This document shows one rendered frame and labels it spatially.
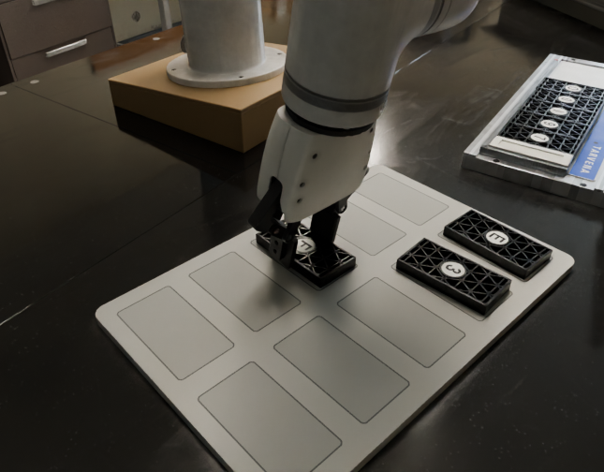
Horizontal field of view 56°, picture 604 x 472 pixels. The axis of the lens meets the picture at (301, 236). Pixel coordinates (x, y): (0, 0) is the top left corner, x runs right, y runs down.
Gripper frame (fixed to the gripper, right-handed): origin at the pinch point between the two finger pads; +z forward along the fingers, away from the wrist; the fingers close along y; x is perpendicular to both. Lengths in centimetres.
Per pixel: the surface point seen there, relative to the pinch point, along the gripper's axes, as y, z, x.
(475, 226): -15.7, -0.8, 10.0
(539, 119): -42.6, -0.2, 2.4
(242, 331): 11.5, 1.5, 4.7
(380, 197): -14.0, 2.8, -1.2
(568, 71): -66, 2, -4
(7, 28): -46, 93, -227
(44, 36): -63, 101, -230
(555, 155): -34.7, -1.5, 8.8
